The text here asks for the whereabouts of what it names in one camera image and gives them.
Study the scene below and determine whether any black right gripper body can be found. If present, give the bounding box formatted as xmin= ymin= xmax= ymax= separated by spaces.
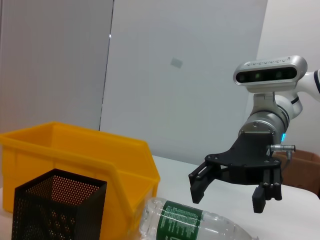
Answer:
xmin=205 ymin=133 xmax=283 ymax=185

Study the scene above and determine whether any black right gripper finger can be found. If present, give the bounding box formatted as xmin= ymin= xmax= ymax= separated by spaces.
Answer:
xmin=188 ymin=161 xmax=222 ymax=204
xmin=251 ymin=167 xmax=283 ymax=214

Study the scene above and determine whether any clear green-label plastic bottle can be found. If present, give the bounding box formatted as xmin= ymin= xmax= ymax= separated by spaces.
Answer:
xmin=138 ymin=197 xmax=261 ymax=240

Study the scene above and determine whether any black mesh pen holder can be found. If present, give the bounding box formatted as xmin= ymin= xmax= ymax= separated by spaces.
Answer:
xmin=11 ymin=168 xmax=108 ymax=240

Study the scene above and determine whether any brown cardboard box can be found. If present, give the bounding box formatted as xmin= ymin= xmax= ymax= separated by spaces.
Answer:
xmin=273 ymin=148 xmax=320 ymax=197

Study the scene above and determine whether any yellow plastic storage bin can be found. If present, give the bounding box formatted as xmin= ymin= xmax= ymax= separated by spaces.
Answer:
xmin=0 ymin=121 xmax=161 ymax=235

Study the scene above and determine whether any right gripper connector cable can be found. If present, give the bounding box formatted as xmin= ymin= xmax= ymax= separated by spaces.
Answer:
xmin=269 ymin=142 xmax=296 ymax=173

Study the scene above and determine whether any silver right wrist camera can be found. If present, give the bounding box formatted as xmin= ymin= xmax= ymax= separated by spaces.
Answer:
xmin=233 ymin=55 xmax=308 ymax=95

